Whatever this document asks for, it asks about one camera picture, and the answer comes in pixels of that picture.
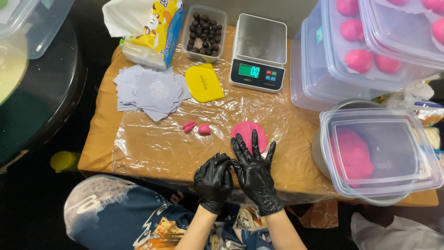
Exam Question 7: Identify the person's left hand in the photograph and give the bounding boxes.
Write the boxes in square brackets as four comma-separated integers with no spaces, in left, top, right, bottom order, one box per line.
[193,153,234,215]

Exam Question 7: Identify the person's right hand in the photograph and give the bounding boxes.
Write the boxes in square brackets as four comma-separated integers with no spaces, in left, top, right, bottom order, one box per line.
[231,129,285,217]

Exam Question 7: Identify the pink dough disc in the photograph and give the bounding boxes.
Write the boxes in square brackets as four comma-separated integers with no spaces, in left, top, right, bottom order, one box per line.
[231,120,268,155]

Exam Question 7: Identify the clear plastic wrap sheet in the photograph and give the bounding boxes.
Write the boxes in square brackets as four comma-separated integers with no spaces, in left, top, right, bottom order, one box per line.
[112,26,340,206]

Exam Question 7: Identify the yellow plastic dough scraper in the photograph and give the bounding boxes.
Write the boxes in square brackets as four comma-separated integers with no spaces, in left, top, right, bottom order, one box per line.
[185,63,225,103]

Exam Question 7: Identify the pile of white paper squares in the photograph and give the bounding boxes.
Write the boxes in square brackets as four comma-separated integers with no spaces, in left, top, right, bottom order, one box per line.
[113,64,191,122]

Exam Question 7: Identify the metal mixing bowl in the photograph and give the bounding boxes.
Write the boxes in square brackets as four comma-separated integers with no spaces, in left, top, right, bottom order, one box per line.
[311,99,413,207]

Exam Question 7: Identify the large empty clear container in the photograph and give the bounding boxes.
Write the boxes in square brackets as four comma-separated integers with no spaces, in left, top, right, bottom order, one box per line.
[291,17,394,112]

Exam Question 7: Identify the person's blue patterned clothing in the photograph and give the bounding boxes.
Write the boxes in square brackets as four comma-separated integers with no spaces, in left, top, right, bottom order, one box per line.
[63,175,275,250]

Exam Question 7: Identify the brown table cover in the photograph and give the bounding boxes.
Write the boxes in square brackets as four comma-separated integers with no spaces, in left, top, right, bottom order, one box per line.
[78,25,439,208]

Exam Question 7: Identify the digital kitchen scale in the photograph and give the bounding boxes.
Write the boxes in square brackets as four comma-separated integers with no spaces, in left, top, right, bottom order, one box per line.
[228,13,288,94]

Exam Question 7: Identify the heap of dark filling balls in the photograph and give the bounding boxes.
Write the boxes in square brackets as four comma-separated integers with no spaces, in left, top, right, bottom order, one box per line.
[187,12,223,57]

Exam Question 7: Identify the big pink dough lump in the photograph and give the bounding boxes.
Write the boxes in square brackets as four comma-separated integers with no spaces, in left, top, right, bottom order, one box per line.
[330,128,375,188]

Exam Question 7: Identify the yellow blue tissue pack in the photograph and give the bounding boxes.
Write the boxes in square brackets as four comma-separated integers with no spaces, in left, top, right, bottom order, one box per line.
[102,0,186,70]

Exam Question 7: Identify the small clear plastic tub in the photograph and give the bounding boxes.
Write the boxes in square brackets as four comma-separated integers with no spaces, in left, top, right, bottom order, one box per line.
[181,4,228,63]

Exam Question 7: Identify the clear container with paper lining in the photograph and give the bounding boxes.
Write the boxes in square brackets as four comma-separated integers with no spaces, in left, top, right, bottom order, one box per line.
[321,0,444,93]

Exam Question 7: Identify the group of pink dough balls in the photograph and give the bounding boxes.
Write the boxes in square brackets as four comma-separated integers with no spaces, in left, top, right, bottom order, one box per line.
[336,0,444,74]

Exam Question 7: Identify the clear plastic container lid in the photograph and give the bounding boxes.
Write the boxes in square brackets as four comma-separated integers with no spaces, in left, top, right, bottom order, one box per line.
[319,108,444,198]

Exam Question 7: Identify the black round table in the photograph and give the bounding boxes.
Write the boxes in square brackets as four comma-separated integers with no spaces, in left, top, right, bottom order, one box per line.
[0,17,87,171]

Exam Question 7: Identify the white plastic bag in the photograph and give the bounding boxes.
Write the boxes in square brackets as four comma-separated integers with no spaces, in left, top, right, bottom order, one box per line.
[350,212,444,250]

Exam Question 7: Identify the heap of plastic food bags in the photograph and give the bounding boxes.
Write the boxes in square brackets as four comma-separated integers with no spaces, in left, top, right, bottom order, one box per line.
[382,74,444,171]

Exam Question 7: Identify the clear plastic storage box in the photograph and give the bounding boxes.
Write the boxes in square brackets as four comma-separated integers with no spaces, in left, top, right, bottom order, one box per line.
[0,0,75,59]

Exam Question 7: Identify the clear container with lid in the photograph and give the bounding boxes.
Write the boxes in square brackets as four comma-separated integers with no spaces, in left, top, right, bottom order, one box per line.
[358,0,444,71]

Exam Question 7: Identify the pale yellow round tray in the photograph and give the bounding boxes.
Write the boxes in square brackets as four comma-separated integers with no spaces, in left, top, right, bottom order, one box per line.
[0,33,28,106]

